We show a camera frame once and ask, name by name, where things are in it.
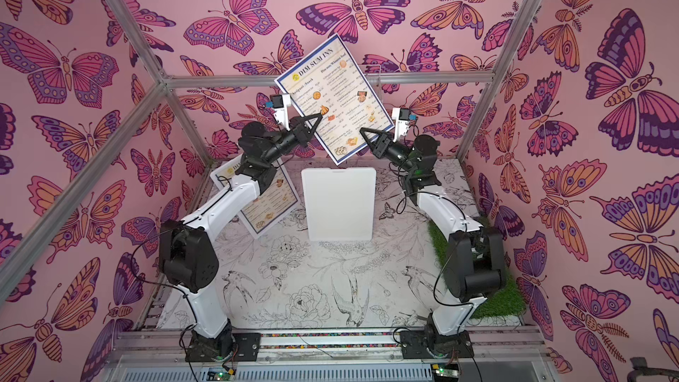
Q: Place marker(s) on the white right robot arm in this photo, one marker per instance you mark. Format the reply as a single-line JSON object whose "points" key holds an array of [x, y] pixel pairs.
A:
{"points": [[422, 188]]}

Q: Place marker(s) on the black object bottom right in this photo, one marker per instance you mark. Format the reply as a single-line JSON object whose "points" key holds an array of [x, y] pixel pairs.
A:
{"points": [[641, 369]]}

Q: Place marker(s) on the aluminium cage frame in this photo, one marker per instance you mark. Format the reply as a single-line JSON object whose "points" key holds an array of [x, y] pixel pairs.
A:
{"points": [[36, 240]]}

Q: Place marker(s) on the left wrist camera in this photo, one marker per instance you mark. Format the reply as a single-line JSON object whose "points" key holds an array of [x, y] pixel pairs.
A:
{"points": [[279, 105]]}

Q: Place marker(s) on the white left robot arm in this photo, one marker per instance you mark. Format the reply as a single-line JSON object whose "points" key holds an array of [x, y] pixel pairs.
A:
{"points": [[186, 247]]}

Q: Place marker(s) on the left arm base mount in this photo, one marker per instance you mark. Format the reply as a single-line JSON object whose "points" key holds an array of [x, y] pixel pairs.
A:
{"points": [[240, 348]]}

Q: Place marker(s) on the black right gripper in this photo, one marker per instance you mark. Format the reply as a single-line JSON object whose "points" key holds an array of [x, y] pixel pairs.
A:
{"points": [[383, 146]]}

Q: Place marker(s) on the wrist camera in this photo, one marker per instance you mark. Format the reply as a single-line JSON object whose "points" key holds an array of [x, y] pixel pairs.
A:
{"points": [[403, 119], [279, 105]]}

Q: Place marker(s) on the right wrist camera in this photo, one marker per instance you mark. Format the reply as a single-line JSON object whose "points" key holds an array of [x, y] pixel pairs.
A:
{"points": [[403, 119]]}

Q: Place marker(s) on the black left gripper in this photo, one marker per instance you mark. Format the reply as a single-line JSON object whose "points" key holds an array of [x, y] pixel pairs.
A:
{"points": [[296, 133]]}

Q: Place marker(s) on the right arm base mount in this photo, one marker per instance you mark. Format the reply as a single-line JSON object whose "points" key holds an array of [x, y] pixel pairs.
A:
{"points": [[423, 345]]}

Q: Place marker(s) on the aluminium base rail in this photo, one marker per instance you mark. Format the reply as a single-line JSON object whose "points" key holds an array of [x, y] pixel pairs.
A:
{"points": [[373, 354]]}

